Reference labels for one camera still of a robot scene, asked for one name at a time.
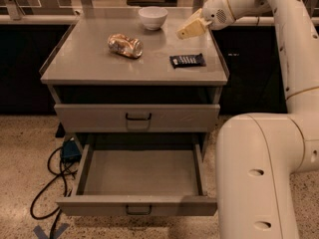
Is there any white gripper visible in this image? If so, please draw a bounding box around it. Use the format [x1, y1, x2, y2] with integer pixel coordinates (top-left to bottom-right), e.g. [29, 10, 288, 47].
[176, 0, 266, 40]

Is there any dark blue rxbar wrapper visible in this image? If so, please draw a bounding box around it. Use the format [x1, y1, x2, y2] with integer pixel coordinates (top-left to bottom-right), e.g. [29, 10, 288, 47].
[169, 54, 206, 68]

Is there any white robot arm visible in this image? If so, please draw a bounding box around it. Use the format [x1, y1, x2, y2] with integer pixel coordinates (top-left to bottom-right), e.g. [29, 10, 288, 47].
[177, 0, 319, 239]

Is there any grey drawer cabinet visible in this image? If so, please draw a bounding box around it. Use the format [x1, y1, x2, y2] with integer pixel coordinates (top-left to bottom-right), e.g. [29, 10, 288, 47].
[41, 8, 227, 148]

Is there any closed upper grey drawer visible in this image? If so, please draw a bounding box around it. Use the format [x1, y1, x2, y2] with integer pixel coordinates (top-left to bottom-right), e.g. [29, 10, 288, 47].
[55, 104, 219, 132]

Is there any open lower grey drawer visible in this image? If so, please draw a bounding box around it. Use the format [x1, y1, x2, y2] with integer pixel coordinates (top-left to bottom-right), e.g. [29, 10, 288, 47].
[57, 143, 216, 216]

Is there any white ceramic bowl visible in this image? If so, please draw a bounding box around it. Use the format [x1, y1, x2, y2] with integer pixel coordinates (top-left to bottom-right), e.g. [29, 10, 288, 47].
[139, 6, 168, 30]

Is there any crushed gold soda can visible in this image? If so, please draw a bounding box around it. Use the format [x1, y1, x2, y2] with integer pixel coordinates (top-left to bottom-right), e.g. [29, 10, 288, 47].
[108, 34, 144, 59]

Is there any blue power box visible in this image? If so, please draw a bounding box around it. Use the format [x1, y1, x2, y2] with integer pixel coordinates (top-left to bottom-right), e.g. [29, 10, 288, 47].
[60, 139, 82, 163]

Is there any black floor cable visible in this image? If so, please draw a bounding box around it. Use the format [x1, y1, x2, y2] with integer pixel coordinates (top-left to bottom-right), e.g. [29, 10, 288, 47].
[29, 145, 79, 239]

